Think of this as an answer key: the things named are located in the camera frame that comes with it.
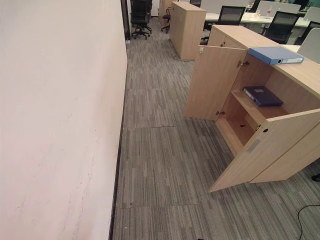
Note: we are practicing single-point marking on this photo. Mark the grey desk divider panel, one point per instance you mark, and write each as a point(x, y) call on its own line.
point(278, 6)

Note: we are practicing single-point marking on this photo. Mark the light blue file folder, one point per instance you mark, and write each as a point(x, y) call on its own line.
point(272, 53)

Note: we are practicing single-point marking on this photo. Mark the dark blue file folder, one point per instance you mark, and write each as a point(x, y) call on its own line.
point(265, 95)

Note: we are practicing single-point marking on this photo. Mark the wooden cabinet door with hinges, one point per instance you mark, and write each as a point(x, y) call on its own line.
point(212, 82)

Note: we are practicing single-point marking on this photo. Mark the black office chair orange trim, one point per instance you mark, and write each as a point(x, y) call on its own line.
point(167, 18)

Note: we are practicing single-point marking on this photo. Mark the tall wooden office cabinet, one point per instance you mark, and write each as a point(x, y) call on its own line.
point(186, 27)

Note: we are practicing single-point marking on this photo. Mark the open wooden office cabinet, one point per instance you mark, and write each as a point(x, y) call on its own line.
point(287, 82)

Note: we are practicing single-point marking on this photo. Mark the wooden cabinet door with label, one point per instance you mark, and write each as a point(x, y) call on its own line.
point(265, 152)

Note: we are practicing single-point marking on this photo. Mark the wooden cabinet shelf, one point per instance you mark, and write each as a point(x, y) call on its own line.
point(257, 108)

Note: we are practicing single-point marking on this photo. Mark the white office desk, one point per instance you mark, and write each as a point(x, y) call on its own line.
point(255, 18)

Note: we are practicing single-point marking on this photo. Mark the person's black shoe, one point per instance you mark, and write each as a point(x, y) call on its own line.
point(316, 177)

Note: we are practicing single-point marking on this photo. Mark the black mesh office chair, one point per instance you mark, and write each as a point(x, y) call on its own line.
point(231, 15)
point(281, 26)
point(140, 17)

